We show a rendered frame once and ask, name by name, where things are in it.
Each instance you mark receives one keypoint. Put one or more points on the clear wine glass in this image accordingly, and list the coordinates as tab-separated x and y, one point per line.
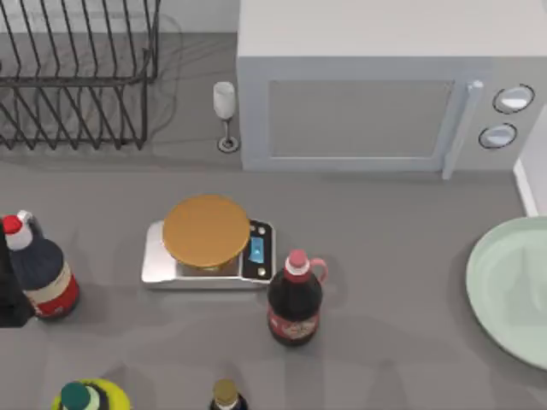
224	100

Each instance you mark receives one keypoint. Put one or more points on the silver kitchen scale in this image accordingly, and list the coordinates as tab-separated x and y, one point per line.
205	230

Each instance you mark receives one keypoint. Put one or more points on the pale green plate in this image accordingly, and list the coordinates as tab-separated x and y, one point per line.
513	290

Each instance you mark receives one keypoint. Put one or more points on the large microwave knob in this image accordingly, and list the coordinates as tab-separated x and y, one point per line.
513	99

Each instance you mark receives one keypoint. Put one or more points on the dark bottle with red cap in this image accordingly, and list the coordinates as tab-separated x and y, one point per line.
42	273

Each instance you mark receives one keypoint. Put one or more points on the yellow bottle with green cap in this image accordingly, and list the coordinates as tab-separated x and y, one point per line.
92	397

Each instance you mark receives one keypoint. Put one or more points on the dark bottle with gold cap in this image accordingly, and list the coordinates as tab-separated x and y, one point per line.
226	397

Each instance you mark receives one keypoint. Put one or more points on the small microwave knob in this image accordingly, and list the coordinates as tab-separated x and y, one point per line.
497	136

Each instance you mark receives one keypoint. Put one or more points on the pale microwave oven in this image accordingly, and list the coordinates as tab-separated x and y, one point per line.
354	42

